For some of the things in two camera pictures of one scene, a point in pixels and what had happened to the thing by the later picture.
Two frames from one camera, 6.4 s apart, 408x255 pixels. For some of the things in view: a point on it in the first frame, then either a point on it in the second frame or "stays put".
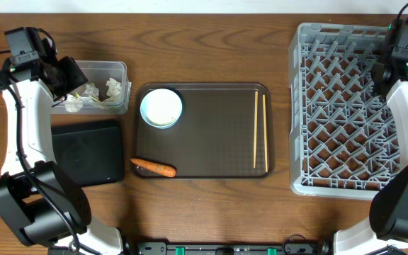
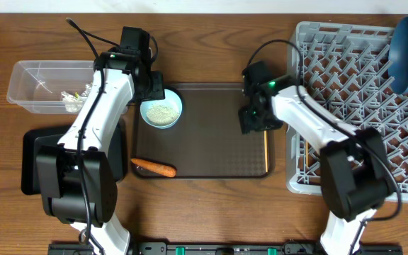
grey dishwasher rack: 343,139 stays put
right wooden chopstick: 265,131 stays put
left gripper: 77,76 → 159,92
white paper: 74,103 stays put
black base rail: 292,246 stays put
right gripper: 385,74 → 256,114
